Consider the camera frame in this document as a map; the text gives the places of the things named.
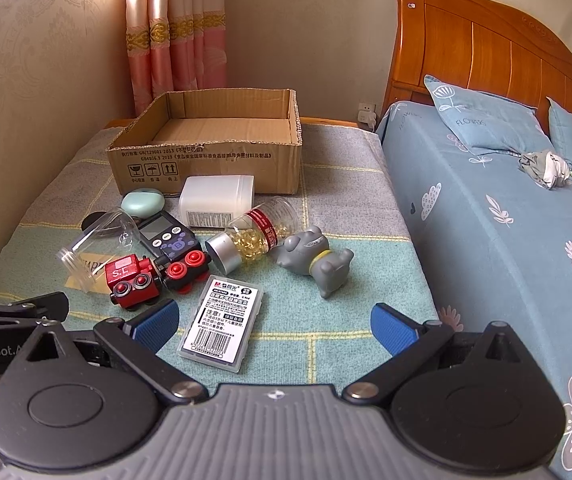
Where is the yellow printed paper card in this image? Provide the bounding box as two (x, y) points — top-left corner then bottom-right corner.
(63, 252), (113, 291)

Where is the red and black toy train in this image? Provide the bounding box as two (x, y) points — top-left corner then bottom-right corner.
(104, 248), (212, 311)

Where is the pink patterned curtain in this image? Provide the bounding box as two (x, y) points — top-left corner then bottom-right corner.
(124, 0), (228, 119)

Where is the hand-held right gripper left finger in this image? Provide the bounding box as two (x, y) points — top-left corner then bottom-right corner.
(18, 297), (210, 407)

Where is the clear capsule jar silver lid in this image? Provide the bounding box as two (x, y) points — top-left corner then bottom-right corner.
(204, 195), (298, 267)

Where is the brown cardboard box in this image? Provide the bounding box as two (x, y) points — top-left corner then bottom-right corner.
(105, 88), (303, 196)

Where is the blue printed bed sheet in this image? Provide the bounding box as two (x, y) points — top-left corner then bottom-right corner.
(375, 100), (572, 480)

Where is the clear plastic jar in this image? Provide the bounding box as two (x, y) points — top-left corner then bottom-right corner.
(55, 206), (140, 294)

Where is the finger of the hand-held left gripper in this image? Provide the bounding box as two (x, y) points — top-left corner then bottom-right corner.
(0, 292), (70, 332)

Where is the checked green grey tablecloth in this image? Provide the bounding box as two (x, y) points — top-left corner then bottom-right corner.
(0, 122), (440, 397)

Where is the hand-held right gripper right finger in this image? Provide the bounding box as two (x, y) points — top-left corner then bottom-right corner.
(342, 302), (533, 406)

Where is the wooden bed headboard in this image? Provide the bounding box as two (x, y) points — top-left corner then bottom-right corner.
(380, 0), (572, 139)

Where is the grey cat toy figure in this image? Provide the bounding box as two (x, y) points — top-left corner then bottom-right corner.
(270, 226), (355, 300)

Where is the mint green earbuds case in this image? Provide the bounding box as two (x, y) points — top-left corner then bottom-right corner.
(120, 187), (166, 215)

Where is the black digital timer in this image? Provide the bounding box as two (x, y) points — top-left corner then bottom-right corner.
(136, 211), (198, 261)

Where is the clear labelled plastic card case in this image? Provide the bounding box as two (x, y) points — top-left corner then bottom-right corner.
(177, 273), (265, 374)

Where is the white plastic bottle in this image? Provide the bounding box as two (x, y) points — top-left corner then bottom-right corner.
(178, 174), (256, 229)

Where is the crumpled grey white cloth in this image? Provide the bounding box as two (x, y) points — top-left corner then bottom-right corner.
(518, 149), (572, 191)

